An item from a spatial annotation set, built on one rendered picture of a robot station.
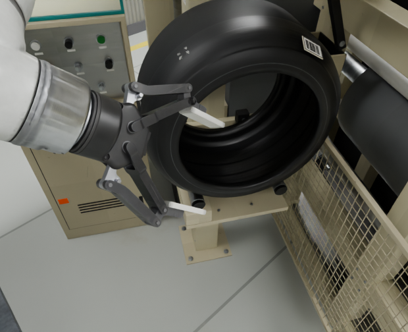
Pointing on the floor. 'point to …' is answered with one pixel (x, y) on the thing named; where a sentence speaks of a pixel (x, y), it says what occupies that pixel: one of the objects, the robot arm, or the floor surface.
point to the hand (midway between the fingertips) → (204, 166)
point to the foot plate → (223, 249)
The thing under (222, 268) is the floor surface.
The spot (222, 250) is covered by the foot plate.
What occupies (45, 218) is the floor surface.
